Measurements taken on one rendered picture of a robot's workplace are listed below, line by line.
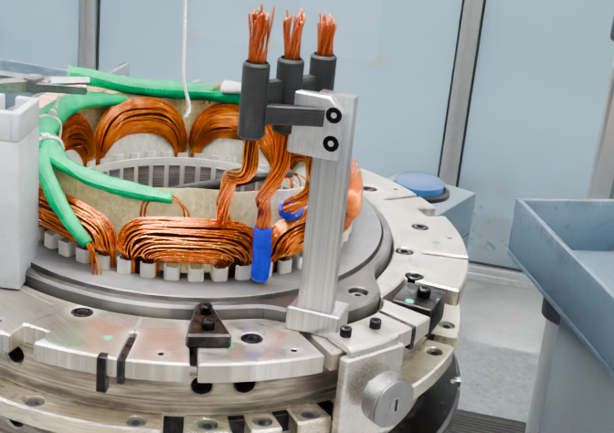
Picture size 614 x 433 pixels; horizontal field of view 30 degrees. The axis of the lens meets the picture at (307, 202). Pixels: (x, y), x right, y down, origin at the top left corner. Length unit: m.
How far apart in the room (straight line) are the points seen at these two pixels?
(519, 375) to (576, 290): 2.11
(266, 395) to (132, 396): 0.06
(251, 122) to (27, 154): 0.12
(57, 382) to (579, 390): 0.37
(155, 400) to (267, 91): 0.15
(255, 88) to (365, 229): 0.18
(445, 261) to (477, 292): 2.60
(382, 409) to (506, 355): 2.41
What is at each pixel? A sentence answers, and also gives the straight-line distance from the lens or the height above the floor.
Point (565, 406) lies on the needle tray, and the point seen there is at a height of 0.95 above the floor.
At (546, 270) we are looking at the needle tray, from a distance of 0.79.
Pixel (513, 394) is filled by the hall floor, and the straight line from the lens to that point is 2.77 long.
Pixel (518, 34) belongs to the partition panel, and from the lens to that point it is 2.88.
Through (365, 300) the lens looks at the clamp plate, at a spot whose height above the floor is 1.10.
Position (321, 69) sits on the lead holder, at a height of 1.22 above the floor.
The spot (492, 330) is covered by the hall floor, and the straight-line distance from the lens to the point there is 3.05.
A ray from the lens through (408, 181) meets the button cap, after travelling 0.90.
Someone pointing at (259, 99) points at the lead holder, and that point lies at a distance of 0.49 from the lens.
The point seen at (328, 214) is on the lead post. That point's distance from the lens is 0.52.
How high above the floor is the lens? 1.35
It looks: 21 degrees down
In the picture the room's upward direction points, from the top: 6 degrees clockwise
